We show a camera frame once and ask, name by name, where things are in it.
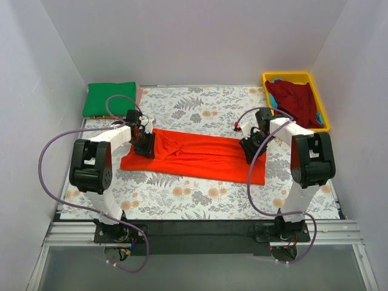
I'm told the orange t shirt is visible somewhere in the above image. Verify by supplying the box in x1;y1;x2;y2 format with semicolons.
120;129;250;184

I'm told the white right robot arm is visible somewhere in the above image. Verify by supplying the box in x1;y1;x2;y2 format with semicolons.
234;107;336;243

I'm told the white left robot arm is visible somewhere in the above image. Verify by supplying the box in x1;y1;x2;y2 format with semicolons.
69;110;156;243

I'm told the folded pink t shirt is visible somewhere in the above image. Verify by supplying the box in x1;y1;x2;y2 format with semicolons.
92;85;144;121

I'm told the folded green t shirt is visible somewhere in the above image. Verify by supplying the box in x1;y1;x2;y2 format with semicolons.
82;81;136;118

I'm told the dark red t shirt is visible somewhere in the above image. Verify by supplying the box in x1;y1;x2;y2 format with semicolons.
265;80;319;128

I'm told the yellow plastic bin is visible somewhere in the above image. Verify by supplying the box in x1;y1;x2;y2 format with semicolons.
263;71;330;132

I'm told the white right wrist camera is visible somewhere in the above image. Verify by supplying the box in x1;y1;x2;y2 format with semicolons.
233;122;253;139

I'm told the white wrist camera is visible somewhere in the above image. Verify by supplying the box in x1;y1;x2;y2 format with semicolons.
141;116;155;133
233;122;253;139

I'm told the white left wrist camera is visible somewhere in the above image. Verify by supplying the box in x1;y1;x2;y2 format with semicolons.
141;116;155;133

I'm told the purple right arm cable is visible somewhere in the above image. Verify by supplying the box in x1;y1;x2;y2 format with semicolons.
235;107;318;265

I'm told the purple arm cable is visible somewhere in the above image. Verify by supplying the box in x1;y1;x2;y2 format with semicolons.
235;107;318;265
38;95;151;273

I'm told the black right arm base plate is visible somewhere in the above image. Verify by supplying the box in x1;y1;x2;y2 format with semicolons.
249;221;310;243

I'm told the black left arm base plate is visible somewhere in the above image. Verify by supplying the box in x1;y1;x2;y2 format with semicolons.
93;223;145;244

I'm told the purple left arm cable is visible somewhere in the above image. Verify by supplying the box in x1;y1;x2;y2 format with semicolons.
38;95;151;273

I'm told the aluminium frame rail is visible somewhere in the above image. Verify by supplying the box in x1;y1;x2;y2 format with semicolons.
28;220;378;290

